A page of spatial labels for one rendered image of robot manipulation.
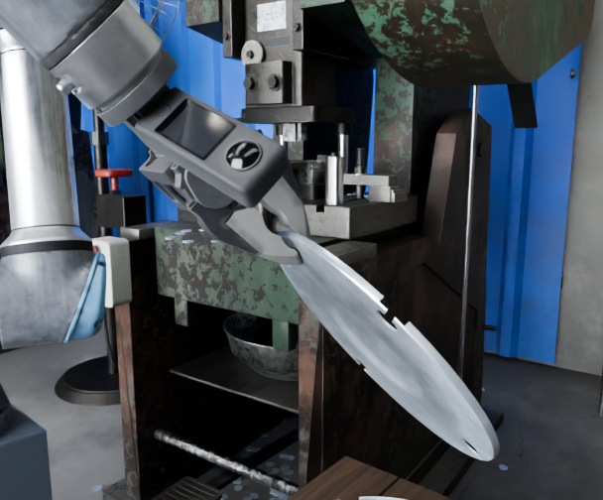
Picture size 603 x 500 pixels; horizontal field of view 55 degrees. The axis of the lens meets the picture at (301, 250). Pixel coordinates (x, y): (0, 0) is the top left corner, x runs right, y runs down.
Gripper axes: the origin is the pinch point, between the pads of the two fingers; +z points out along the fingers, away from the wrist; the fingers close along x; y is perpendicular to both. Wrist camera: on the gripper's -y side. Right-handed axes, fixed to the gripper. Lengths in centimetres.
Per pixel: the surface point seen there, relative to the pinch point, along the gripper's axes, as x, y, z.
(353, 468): 11.8, 17.2, 41.3
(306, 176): -30, 57, 26
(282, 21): -48, 59, 1
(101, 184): -12, 149, 18
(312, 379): 4.2, 30.8, 36.7
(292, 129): -37, 63, 20
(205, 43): -109, 230, 29
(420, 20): -43.1, 20.6, 5.2
